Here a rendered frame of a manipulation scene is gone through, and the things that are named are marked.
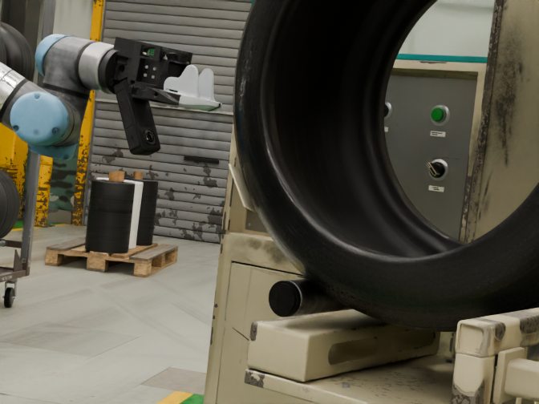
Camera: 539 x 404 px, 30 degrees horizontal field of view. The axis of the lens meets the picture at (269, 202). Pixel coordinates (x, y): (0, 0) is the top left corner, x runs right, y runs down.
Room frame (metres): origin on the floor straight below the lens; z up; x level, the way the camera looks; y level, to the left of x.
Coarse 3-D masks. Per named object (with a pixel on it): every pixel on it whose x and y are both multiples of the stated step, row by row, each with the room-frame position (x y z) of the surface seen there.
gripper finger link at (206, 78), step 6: (204, 72) 1.46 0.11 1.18; (210, 72) 1.46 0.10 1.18; (204, 78) 1.46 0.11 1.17; (210, 78) 1.45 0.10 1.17; (204, 84) 1.46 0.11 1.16; (210, 84) 1.45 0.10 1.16; (204, 90) 1.46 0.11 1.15; (210, 90) 1.45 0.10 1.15; (204, 96) 1.46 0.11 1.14; (210, 96) 1.45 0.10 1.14; (216, 102) 1.43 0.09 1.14; (216, 108) 1.43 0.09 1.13
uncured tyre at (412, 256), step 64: (256, 0) 1.26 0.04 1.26; (320, 0) 1.38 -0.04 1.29; (384, 0) 1.44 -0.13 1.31; (256, 64) 1.24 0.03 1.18; (320, 64) 1.45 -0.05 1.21; (384, 64) 1.45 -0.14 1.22; (256, 128) 1.24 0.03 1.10; (320, 128) 1.45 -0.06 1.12; (256, 192) 1.24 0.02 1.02; (320, 192) 1.40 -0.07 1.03; (384, 192) 1.43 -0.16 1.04; (320, 256) 1.17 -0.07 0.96; (384, 256) 1.12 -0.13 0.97; (448, 256) 1.07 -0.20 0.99; (512, 256) 1.04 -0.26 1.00; (384, 320) 1.16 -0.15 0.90; (448, 320) 1.10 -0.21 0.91
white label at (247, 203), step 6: (234, 168) 1.27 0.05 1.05; (234, 174) 1.26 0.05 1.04; (240, 174) 1.28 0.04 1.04; (234, 180) 1.25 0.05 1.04; (240, 180) 1.27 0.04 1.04; (240, 186) 1.26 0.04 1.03; (240, 192) 1.25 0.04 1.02; (246, 192) 1.27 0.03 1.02; (246, 198) 1.26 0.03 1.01; (246, 204) 1.25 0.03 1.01; (252, 204) 1.27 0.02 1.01; (252, 210) 1.26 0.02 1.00
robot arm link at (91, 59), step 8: (88, 48) 1.54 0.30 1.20; (96, 48) 1.53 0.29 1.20; (104, 48) 1.53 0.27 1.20; (112, 48) 1.53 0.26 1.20; (88, 56) 1.53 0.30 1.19; (96, 56) 1.52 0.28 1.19; (80, 64) 1.54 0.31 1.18; (88, 64) 1.53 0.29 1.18; (96, 64) 1.52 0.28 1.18; (80, 72) 1.54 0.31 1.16; (88, 72) 1.53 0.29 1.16; (96, 72) 1.52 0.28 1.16; (88, 80) 1.53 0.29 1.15; (96, 80) 1.52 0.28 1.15; (88, 88) 1.56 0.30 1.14; (96, 88) 1.54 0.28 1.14
